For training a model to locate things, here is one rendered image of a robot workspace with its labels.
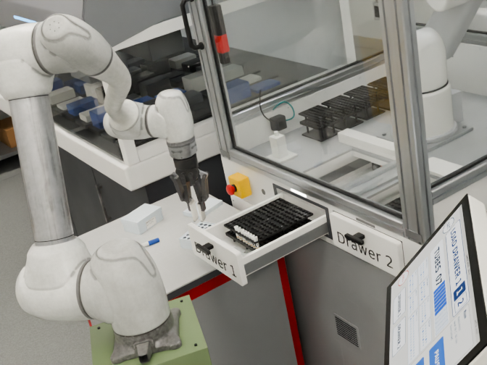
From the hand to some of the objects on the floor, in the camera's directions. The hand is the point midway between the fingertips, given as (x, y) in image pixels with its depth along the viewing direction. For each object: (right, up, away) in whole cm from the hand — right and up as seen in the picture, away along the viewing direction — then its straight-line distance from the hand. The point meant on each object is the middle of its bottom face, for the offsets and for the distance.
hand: (197, 210), depth 251 cm
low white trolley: (+2, -78, +50) cm, 93 cm away
